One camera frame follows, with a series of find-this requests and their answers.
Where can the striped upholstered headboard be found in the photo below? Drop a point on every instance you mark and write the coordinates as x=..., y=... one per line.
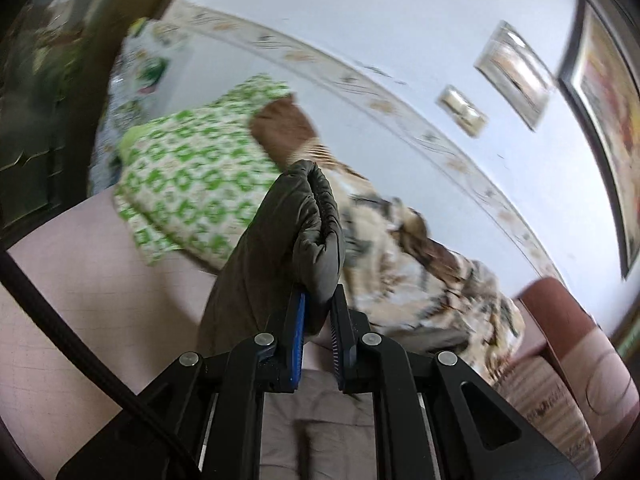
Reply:
x=550, y=400

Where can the green patterned pillow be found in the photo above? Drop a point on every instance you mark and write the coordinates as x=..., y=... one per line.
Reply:
x=185, y=175

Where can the printed plastic bag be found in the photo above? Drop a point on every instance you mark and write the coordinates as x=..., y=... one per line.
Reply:
x=150, y=67

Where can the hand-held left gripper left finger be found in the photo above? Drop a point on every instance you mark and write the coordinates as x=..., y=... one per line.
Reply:
x=298, y=332

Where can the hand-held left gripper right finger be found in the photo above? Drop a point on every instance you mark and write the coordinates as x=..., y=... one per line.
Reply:
x=336, y=352

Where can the brown cloth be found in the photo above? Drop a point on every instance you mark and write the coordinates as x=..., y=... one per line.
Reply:
x=280, y=125

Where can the framed wall picture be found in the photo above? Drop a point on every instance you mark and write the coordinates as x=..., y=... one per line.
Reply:
x=610, y=110

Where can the pink quilted bed mattress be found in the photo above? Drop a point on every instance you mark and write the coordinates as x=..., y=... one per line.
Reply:
x=75, y=310

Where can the olive padded jacket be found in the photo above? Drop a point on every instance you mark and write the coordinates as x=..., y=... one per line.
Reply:
x=280, y=240

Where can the wall panel box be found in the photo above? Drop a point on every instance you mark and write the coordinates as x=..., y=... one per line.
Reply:
x=515, y=72

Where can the leaf print fleece blanket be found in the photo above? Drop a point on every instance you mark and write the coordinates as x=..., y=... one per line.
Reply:
x=400, y=270

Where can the beige wall switch plate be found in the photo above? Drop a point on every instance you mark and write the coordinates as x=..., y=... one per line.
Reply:
x=462, y=109

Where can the wooden door with glass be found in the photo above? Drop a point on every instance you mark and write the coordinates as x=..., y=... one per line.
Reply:
x=40, y=135

